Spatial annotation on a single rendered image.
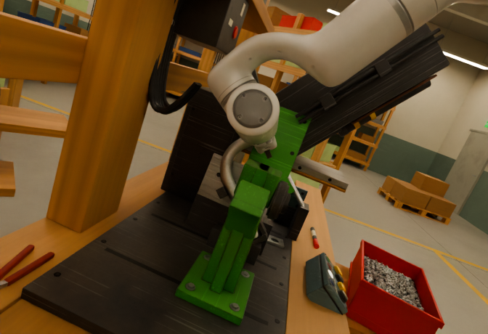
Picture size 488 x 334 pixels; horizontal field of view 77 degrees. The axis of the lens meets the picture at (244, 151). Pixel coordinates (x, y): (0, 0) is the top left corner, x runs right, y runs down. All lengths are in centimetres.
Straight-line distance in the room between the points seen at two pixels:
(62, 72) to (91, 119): 10
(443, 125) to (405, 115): 118
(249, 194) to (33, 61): 41
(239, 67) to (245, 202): 22
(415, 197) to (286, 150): 625
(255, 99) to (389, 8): 22
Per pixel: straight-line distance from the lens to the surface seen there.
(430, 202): 720
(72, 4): 690
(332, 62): 49
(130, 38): 65
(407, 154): 1092
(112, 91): 66
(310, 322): 73
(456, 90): 1128
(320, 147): 347
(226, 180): 78
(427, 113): 1096
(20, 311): 61
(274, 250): 90
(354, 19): 50
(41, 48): 62
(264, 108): 48
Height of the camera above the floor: 131
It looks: 12 degrees down
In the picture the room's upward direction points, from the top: 20 degrees clockwise
